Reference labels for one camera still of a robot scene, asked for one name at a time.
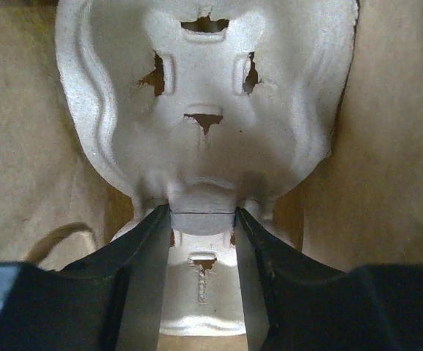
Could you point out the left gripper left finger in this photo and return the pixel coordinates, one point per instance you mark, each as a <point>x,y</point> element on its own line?
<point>108,300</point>

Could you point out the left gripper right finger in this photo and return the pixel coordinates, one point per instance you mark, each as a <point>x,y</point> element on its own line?
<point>292,302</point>

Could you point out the brown green paper bag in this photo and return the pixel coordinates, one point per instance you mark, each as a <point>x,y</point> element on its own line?
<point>362,205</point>

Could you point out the brown pulp cup carrier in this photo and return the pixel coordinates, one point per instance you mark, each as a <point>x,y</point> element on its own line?
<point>204,106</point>

